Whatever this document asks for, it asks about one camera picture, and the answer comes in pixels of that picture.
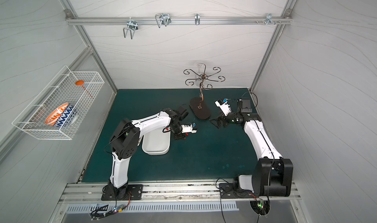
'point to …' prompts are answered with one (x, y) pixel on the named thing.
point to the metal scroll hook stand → (199, 106)
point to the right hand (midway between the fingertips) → (217, 115)
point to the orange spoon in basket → (80, 82)
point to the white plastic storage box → (156, 142)
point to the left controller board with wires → (96, 217)
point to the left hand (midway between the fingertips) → (183, 137)
